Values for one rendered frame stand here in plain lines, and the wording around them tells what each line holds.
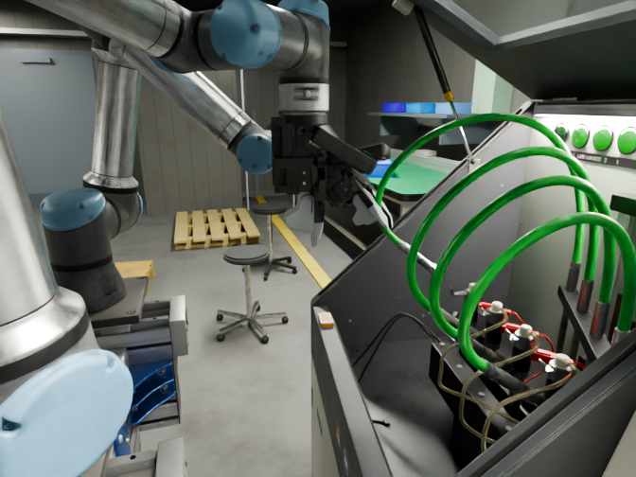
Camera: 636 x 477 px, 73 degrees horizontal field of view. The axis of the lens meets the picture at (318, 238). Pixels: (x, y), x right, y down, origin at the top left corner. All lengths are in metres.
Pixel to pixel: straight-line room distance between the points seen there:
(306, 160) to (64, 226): 0.51
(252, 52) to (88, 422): 0.41
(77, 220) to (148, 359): 0.33
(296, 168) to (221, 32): 0.21
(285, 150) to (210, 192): 5.55
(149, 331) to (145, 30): 0.63
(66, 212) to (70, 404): 0.61
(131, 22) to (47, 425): 0.43
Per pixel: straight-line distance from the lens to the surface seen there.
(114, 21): 0.59
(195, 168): 6.15
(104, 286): 1.00
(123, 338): 1.02
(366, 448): 0.72
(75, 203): 0.95
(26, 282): 0.37
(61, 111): 7.19
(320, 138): 0.66
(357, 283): 1.11
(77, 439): 0.41
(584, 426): 0.57
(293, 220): 0.68
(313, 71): 0.65
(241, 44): 0.55
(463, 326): 0.56
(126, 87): 1.04
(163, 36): 0.62
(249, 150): 0.81
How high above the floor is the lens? 1.44
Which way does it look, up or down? 17 degrees down
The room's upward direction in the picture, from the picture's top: straight up
